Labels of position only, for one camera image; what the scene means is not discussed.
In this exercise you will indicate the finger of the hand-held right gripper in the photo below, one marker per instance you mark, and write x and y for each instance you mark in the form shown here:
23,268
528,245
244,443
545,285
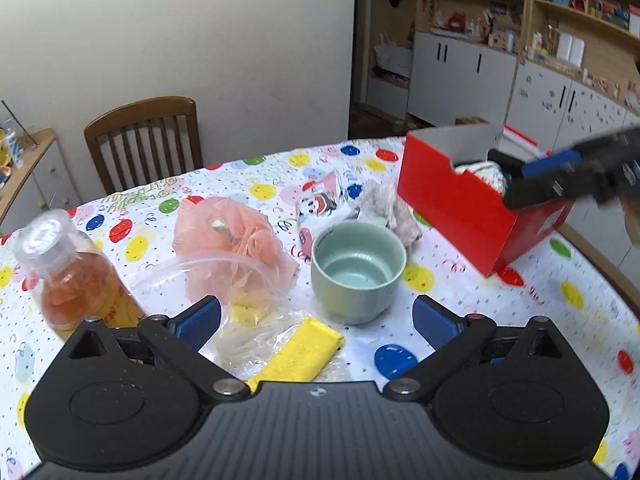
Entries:
550,166
535,194

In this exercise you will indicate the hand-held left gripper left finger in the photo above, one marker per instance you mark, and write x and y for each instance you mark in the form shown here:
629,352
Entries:
200,317

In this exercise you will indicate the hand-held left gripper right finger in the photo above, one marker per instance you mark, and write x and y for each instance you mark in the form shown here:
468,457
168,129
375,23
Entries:
435,325

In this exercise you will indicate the white green-trimmed cloth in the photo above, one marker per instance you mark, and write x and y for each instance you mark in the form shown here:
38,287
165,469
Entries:
487,175

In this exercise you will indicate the pink bath pouf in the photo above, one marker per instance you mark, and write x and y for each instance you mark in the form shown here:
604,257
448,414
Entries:
230,240

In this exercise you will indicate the red shoe box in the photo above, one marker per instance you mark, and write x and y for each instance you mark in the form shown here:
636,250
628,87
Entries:
450,210

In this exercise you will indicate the panda print packet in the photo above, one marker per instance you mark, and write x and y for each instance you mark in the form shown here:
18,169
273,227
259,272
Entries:
322,210

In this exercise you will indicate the person's right hand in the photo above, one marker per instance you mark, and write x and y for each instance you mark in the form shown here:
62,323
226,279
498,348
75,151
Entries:
632,220

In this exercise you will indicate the clear plastic bag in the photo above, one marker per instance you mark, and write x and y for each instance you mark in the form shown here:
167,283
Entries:
250,340

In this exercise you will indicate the pale green mug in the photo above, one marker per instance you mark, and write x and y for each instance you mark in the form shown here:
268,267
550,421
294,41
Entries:
360,300

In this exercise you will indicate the balloon print tablecloth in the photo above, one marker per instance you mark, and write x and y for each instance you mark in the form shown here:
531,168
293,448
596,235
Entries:
165,240

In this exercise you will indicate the yellow cloth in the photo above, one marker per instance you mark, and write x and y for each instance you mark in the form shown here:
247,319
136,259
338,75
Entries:
300,352

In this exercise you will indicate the white box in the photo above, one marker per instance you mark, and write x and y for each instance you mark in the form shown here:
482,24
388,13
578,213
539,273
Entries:
570,49

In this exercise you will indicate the amber tea bottle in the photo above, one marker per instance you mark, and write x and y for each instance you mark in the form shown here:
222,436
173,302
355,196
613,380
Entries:
75,290

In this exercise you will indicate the grey furry cloth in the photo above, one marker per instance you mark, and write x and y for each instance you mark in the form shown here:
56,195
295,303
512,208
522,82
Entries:
390,205

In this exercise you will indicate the white shopping bag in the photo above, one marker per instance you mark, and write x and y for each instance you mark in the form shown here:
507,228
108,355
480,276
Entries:
392,57

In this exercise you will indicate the white side cabinet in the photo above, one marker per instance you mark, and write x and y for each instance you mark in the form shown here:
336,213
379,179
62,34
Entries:
45,180

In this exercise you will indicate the wooden chair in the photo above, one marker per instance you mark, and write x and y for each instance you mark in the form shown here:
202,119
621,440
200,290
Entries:
140,110

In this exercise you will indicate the white wood wall cabinet unit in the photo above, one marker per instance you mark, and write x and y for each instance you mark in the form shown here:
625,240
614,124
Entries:
460,70

